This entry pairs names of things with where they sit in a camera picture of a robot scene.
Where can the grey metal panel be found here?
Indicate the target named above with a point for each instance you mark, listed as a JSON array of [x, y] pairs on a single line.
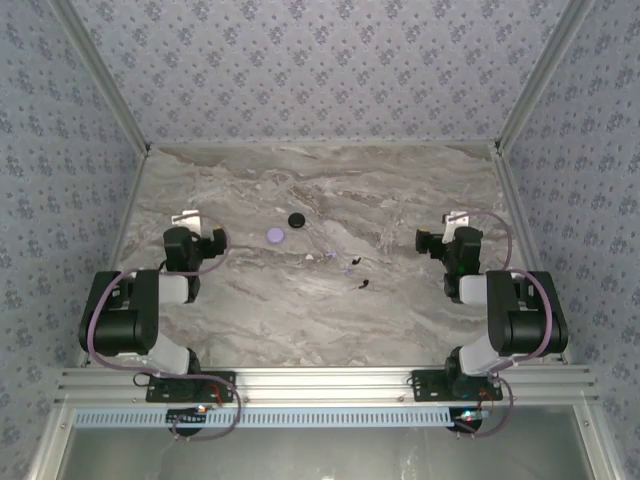
[[320, 455]]

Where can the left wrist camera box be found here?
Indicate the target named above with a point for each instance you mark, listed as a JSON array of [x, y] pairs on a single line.
[[186, 219]]

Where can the purple earbud charging case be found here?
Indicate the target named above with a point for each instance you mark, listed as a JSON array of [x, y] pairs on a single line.
[[275, 235]]

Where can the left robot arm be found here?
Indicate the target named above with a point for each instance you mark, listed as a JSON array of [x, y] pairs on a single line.
[[120, 325]]

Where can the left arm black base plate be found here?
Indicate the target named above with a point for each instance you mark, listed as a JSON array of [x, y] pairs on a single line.
[[160, 392]]

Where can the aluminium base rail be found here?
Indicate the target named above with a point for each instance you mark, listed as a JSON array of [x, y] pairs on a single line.
[[320, 385]]

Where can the aluminium table side rail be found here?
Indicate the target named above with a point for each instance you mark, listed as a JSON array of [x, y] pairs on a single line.
[[515, 200]]

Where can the aluminium table end rail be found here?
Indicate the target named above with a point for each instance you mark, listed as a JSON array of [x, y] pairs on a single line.
[[320, 144]]

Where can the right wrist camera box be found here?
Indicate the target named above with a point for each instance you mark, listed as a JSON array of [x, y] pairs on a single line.
[[452, 225]]

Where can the black earbud charging case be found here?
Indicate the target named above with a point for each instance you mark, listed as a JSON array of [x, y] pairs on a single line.
[[297, 220]]

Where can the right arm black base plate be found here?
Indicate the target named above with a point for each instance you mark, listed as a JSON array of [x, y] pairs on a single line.
[[425, 387]]

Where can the aluminium frame post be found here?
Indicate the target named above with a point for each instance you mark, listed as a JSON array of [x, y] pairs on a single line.
[[105, 75], [539, 75]]

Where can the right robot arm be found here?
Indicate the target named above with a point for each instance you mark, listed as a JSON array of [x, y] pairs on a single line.
[[525, 325]]

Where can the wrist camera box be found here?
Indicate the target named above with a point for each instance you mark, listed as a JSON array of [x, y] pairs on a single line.
[[452, 225], [186, 219]]

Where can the small electronics board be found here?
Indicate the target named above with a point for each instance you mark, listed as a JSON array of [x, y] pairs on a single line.
[[467, 419], [187, 416]]

